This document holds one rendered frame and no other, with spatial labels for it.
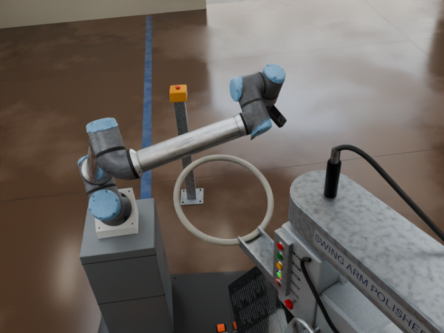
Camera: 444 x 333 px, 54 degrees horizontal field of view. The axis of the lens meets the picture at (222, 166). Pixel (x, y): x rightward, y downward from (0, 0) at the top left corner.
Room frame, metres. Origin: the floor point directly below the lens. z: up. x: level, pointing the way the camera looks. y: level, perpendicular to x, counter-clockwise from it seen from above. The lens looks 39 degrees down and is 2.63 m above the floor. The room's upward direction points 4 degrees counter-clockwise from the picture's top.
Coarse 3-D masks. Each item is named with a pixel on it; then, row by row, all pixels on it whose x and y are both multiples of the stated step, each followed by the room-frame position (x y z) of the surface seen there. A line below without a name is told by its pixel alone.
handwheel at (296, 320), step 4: (296, 316) 0.86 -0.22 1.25; (292, 320) 0.86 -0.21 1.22; (296, 320) 0.84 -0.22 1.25; (300, 320) 0.83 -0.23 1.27; (304, 320) 0.82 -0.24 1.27; (292, 324) 0.86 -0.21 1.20; (296, 324) 0.86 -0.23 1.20; (300, 324) 0.84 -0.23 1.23; (304, 324) 0.81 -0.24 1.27; (308, 324) 0.81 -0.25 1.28; (292, 328) 0.85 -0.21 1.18; (296, 328) 0.85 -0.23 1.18; (300, 328) 0.83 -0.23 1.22; (308, 328) 0.79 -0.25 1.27; (312, 328) 0.79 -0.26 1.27; (316, 328) 0.83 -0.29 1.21; (296, 332) 0.84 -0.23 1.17; (304, 332) 0.81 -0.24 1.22; (308, 332) 0.81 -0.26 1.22; (312, 332) 0.78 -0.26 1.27; (316, 332) 0.82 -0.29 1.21
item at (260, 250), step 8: (264, 232) 1.37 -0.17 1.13; (240, 240) 1.33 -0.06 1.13; (256, 240) 1.36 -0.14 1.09; (264, 240) 1.35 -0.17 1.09; (272, 240) 1.32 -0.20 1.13; (248, 248) 1.28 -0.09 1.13; (256, 248) 1.31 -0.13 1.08; (264, 248) 1.31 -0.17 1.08; (272, 248) 1.30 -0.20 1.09; (248, 256) 1.27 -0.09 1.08; (256, 256) 1.23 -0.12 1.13; (264, 256) 1.27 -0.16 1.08; (272, 256) 1.26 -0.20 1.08; (256, 264) 1.22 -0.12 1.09; (264, 264) 1.19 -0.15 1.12; (272, 264) 1.22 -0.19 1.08; (264, 272) 1.17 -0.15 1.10; (272, 272) 1.18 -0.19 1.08; (272, 280) 1.12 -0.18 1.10
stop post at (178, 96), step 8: (184, 88) 2.88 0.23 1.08; (176, 96) 2.82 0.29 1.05; (184, 96) 2.82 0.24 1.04; (176, 104) 2.84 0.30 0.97; (184, 104) 2.84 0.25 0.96; (176, 112) 2.84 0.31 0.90; (184, 112) 2.84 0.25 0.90; (176, 120) 2.84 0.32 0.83; (184, 120) 2.84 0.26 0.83; (184, 128) 2.84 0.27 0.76; (184, 160) 2.84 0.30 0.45; (192, 176) 2.84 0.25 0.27; (192, 184) 2.84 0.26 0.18; (184, 192) 2.93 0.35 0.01; (192, 192) 2.84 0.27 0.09; (200, 192) 2.92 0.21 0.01; (184, 200) 2.83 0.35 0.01; (192, 200) 2.82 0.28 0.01; (200, 200) 2.81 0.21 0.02
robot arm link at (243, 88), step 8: (256, 72) 1.54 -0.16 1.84; (232, 80) 1.50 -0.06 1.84; (240, 80) 1.48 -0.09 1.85; (248, 80) 1.49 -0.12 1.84; (256, 80) 1.50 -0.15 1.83; (264, 80) 1.50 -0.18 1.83; (232, 88) 1.50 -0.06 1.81; (240, 88) 1.46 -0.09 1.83; (248, 88) 1.46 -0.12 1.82; (256, 88) 1.48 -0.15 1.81; (264, 88) 1.49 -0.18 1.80; (232, 96) 1.49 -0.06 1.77; (240, 96) 1.45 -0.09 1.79; (248, 96) 1.44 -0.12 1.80; (256, 96) 1.44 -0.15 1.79; (240, 104) 1.45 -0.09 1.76
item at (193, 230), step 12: (216, 156) 1.76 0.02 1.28; (228, 156) 1.77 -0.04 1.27; (192, 168) 1.69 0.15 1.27; (252, 168) 1.71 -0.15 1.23; (180, 180) 1.61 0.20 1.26; (264, 180) 1.65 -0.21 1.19; (180, 216) 1.44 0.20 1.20; (192, 228) 1.38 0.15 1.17; (264, 228) 1.41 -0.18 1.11; (204, 240) 1.34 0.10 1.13; (216, 240) 1.33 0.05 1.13; (228, 240) 1.34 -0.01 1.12
